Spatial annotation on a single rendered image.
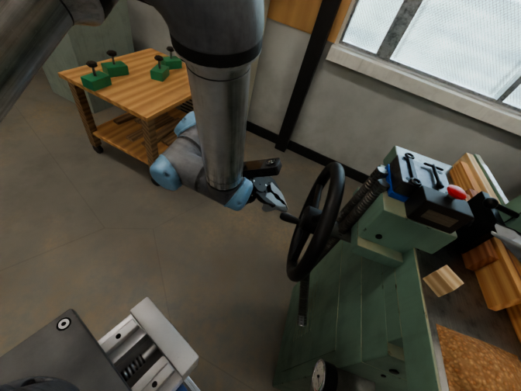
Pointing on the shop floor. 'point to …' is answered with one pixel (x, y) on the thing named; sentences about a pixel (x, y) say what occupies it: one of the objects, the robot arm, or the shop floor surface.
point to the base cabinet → (329, 326)
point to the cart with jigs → (133, 100)
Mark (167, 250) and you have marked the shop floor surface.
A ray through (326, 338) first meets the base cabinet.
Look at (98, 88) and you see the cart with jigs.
